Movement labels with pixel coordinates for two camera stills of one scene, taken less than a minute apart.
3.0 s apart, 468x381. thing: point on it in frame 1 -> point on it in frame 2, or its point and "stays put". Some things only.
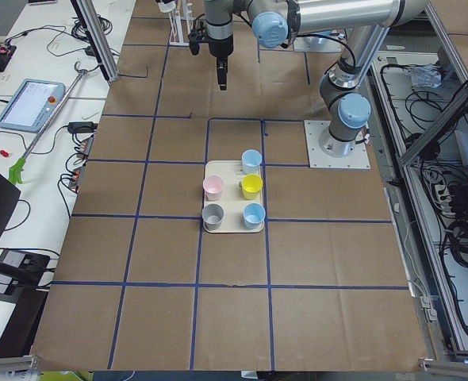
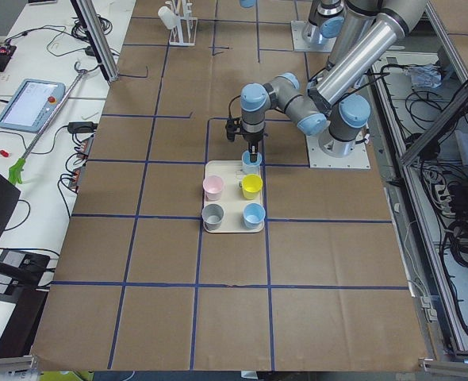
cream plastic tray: x=232 y=200 stays put
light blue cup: x=251 y=159 stays put
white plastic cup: x=166 y=7 -> x=170 y=20
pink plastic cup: x=212 y=186 stays put
